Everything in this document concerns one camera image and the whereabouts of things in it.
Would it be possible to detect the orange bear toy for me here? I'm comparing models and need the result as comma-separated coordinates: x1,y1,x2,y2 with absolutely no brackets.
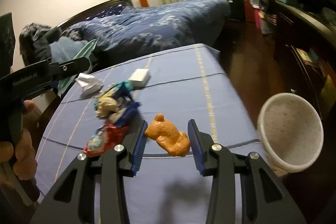
145,113,191,157

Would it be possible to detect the white pink trash bin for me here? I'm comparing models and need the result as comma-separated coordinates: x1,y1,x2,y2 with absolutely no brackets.
257,93,324,177

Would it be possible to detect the person's left hand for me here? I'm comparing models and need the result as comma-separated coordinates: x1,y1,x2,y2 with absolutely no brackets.
0,99,38,181

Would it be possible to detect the light blue fleece blanket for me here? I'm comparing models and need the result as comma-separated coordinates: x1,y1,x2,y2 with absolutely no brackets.
50,36,88,63

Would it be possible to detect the dark clothes pile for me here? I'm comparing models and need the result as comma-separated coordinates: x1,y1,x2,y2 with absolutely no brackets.
19,23,62,66

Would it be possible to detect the crumpled white paper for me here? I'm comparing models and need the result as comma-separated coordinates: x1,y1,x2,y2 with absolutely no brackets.
75,73,104,98

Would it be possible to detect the teal plastic bag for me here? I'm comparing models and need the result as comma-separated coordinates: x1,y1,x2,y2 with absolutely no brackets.
57,39,98,97

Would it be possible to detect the crumpled beige tissue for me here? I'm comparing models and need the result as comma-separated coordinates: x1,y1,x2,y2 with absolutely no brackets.
95,97,119,119

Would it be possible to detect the red snack wrapper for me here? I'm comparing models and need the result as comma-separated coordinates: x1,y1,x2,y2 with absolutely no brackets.
83,121,130,157

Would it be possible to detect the teal yellow labelled tube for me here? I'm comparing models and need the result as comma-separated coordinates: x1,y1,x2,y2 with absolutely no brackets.
97,81,133,99

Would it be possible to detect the blue patterned duvet bed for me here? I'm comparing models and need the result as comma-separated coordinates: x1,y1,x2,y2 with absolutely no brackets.
68,0,230,58

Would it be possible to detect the blue snack wrapper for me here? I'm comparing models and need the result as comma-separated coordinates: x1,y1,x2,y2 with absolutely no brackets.
109,82,141,128

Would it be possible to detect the small white box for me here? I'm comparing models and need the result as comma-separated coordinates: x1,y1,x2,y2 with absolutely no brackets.
128,68,150,88

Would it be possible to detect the dark wooden headboard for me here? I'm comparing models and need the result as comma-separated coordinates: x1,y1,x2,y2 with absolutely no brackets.
57,0,133,30

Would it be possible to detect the blue checked tablecloth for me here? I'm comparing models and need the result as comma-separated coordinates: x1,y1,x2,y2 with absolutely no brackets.
36,44,265,223

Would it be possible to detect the dark wooden cabinet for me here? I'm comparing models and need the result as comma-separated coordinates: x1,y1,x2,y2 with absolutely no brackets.
274,2,335,119

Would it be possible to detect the black suitcase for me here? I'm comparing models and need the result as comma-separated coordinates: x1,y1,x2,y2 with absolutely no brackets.
227,0,245,22

